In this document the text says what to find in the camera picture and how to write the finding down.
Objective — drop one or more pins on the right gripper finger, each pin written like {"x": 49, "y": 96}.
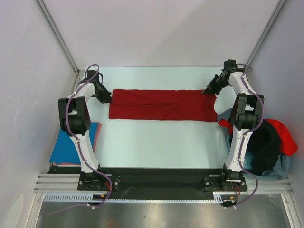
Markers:
{"x": 213, "y": 93}
{"x": 206, "y": 91}

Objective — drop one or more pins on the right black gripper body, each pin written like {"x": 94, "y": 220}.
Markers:
{"x": 218, "y": 83}

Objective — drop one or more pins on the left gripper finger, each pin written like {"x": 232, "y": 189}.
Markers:
{"x": 107, "y": 101}
{"x": 108, "y": 94}

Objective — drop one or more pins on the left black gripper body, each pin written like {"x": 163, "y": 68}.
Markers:
{"x": 101, "y": 94}

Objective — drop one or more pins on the dark red t-shirt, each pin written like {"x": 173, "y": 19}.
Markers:
{"x": 163, "y": 105}

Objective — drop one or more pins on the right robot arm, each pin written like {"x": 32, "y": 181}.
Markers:
{"x": 246, "y": 116}

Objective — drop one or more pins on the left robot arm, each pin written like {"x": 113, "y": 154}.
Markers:
{"x": 75, "y": 120}

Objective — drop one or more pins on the folded pink t-shirt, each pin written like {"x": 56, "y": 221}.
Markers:
{"x": 97, "y": 135}

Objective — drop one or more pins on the black garment in bin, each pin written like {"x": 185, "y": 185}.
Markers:
{"x": 264, "y": 145}

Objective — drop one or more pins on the bright red garment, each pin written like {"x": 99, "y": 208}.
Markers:
{"x": 288, "y": 145}

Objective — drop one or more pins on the grey-blue garment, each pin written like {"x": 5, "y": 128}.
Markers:
{"x": 280, "y": 170}

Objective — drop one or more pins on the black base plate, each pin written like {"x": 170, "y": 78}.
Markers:
{"x": 154, "y": 181}

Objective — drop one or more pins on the right aluminium corner post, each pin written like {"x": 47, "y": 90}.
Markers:
{"x": 266, "y": 31}

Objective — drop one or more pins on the aluminium corner post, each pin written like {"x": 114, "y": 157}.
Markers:
{"x": 266, "y": 31}
{"x": 56, "y": 33}

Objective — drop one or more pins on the white slotted cable duct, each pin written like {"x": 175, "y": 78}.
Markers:
{"x": 97, "y": 198}

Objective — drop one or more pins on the aluminium frame rail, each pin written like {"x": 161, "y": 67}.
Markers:
{"x": 69, "y": 183}

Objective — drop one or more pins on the left aluminium corner post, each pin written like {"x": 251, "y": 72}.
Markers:
{"x": 56, "y": 33}

